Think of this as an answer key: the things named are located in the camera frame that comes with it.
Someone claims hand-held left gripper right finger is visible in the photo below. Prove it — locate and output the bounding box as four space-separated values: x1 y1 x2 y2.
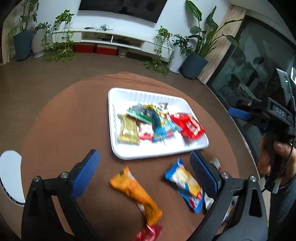
190 150 269 241

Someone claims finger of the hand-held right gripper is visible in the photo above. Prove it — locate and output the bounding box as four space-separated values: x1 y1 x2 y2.
238 98 270 111
228 107 262 122

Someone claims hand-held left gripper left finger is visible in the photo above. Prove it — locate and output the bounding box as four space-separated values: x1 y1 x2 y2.
21 149 101 241

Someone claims blue yellow snack packet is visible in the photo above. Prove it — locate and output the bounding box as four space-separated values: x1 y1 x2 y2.
165 158 205 214

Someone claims large white pink snack bag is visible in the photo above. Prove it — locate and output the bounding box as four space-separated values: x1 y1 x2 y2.
203 158 236 230

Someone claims white foam tray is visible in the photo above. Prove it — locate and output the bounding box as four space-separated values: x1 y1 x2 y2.
108 87 210 160

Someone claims large red snack packet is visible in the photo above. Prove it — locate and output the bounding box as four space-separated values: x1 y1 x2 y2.
170 112 206 139

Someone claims orange snack packet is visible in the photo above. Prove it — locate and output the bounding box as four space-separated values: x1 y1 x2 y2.
109 166 163 226

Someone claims gold snack packet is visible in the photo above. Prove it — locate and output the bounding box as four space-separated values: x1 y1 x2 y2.
117 113 140 146

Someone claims blue panda snack packet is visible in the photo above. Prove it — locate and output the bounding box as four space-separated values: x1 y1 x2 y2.
148 103 181 142

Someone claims white red-trim snack packet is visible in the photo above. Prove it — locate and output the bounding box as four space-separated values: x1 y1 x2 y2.
136 120 154 141

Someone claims small red snack packet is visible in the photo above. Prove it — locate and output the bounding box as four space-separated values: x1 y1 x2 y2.
135 224 163 241

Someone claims green dark snack packet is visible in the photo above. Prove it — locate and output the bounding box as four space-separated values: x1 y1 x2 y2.
127 104 154 123

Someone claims person's right forearm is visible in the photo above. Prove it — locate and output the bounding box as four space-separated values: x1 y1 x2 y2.
266 160 296 241

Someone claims person's right hand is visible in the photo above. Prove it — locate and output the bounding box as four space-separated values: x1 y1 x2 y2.
257 139 296 174

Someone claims glass sliding door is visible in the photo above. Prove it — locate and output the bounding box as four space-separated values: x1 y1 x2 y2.
206 15 296 163

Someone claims beige curtain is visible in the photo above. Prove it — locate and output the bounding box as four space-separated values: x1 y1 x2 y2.
196 5 247 85

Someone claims broad-leaf plant in blue pot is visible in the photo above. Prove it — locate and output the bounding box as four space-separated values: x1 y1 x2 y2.
180 0 244 80

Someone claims white round stool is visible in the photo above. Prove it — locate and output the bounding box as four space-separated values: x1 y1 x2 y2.
0 150 26 207

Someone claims plant in tall white pot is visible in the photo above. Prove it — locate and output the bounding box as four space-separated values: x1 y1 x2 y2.
169 34 193 75

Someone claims trailing vine plant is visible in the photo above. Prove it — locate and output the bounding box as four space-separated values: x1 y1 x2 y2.
144 26 174 77
43 10 78 62

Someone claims white television cabinet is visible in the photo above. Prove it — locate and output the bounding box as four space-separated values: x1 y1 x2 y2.
50 30 175 62

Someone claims red storage box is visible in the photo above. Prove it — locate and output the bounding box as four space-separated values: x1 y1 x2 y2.
96 45 117 55
74 44 95 53

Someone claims plant in white ribbed pot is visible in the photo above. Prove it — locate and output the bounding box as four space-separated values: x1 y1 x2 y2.
31 22 50 58

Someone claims leafy tree in blue pot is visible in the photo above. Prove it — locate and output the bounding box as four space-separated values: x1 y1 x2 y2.
7 0 40 62

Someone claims wall-mounted black television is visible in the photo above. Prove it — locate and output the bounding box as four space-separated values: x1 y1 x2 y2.
78 0 168 24

